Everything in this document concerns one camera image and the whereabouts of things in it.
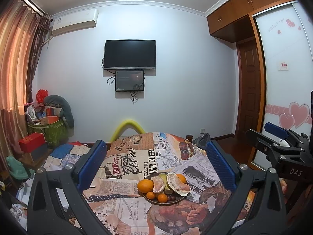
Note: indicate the yellow foam tube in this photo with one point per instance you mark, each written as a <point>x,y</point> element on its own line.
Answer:
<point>127,124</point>

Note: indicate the white wardrobe sliding door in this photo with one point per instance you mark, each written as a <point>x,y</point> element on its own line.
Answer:
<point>286,36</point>

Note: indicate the red box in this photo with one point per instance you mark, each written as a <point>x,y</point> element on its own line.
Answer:
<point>32,142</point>

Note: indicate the large orange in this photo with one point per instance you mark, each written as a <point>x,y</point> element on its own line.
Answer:
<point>182,178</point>
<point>145,186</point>

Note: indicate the brown wooden door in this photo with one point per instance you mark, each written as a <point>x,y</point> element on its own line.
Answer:
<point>251,105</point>

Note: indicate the blue patchwork quilt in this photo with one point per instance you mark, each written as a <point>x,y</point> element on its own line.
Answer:
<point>63,155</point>

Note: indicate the large orange right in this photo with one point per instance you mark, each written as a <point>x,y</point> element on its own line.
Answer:
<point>182,178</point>

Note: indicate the small tangerine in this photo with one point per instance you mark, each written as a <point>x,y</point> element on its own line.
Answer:
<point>162,198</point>
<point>150,195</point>

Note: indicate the right hand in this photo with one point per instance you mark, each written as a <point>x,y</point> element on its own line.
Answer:
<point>284,186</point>

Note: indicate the newspaper print bed cover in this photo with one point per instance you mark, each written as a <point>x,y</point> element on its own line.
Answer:
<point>114,198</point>

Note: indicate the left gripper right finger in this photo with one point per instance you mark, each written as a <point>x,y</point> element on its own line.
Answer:
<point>224,164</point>

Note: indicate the peeled pomelo segment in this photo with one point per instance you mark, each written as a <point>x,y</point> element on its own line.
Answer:
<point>158,184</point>

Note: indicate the dark purple plate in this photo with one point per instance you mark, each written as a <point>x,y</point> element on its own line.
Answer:
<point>178,197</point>

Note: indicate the large orange left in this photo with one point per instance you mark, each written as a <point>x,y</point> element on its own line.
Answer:
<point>145,186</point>

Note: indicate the red grape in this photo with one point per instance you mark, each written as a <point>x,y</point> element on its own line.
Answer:
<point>171,197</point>

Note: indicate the wall mounted television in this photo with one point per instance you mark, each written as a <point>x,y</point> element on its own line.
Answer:
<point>129,54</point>

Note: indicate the wooden overhead cabinet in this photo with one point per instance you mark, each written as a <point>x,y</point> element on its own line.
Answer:
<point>231,21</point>

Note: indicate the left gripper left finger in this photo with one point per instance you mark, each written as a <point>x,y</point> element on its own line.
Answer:
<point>88,165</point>

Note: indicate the white air conditioner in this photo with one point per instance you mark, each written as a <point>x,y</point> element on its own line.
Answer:
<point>75,21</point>

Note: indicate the green storage basket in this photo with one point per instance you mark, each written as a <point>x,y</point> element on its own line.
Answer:
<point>55,134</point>

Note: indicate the grey neck pillow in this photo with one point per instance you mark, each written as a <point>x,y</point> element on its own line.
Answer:
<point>59,102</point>

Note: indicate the pink curtain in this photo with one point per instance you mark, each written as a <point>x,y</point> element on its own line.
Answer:
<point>22,35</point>

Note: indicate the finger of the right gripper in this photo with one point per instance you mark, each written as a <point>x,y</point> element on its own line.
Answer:
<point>276,130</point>
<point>264,144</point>

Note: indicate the small wall monitor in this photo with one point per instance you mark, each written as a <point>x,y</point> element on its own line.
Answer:
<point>129,81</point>

